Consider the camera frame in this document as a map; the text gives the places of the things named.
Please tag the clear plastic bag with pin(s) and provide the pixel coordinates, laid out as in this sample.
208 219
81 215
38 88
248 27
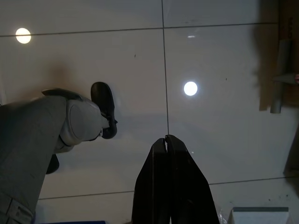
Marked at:
225 218

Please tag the black robot right foot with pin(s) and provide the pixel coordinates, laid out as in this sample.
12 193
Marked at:
102 98

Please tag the black robot foot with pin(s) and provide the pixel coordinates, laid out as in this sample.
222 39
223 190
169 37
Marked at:
53 165
102 98

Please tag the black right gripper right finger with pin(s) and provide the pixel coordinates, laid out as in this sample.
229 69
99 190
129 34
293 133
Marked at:
187 186

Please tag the grey metal tube frame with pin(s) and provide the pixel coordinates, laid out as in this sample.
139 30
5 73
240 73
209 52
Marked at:
282 60

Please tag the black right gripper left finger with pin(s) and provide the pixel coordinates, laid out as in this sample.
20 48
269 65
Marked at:
149 186

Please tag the white plastic box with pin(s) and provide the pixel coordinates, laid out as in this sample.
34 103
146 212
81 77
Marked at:
259 217

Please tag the black robot left foot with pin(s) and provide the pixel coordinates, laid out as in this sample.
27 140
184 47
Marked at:
53 165

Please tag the brown wooden board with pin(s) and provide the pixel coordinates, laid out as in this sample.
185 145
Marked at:
268 23

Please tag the brown wooden furniture panel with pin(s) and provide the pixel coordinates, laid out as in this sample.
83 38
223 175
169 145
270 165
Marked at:
293 151

